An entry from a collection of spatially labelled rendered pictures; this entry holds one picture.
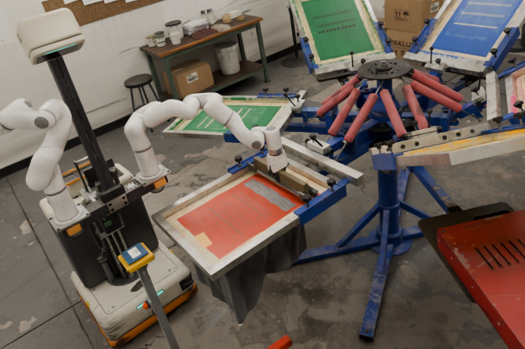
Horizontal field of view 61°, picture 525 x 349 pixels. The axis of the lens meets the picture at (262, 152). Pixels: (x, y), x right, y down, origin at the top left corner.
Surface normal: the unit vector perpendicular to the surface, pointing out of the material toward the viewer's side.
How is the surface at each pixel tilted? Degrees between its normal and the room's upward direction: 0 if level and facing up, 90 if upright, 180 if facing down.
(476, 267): 0
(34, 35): 64
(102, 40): 90
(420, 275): 0
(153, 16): 90
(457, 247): 0
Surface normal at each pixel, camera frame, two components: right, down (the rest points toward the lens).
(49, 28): 0.49, -0.11
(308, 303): -0.17, -0.85
